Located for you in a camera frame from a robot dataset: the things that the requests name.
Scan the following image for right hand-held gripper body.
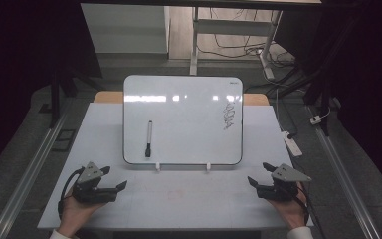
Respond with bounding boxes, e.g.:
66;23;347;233
256;162;312;203

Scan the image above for black floor plate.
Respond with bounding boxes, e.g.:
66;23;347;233
52;128;78;153

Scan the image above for person's left hand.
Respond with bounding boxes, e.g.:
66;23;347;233
58;193;105;238

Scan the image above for white whiteboard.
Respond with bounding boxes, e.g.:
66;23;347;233
122;75;244;166

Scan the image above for person's right hand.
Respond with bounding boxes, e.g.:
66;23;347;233
268;183;309;231

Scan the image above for white power strip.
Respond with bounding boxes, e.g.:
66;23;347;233
281;130;303;157

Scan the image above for white desk frame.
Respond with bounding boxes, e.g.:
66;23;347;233
189;6;284;81

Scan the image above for black power cable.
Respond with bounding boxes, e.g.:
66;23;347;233
243;66;312;140

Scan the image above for wooden board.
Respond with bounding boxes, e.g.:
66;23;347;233
94;91;271;107

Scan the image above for metal floor rail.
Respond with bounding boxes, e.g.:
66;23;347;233
306;106;382;239
0;99;73;239

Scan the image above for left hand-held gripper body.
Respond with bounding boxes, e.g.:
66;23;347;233
71;161;119;204

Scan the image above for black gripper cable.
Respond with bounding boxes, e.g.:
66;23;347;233
292;182;327;239
57;167;86;220

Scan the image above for tangled black floor cables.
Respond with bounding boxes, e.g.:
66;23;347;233
197;8;296;68

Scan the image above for black and white marker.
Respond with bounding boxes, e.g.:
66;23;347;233
144;119;154;158

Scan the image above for black metal stand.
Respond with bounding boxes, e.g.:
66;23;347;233
48;66;107;128
302;13;366;137

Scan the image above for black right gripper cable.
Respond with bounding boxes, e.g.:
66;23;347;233
292;182;327;239

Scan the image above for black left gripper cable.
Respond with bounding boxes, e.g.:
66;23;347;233
57;167;86;220

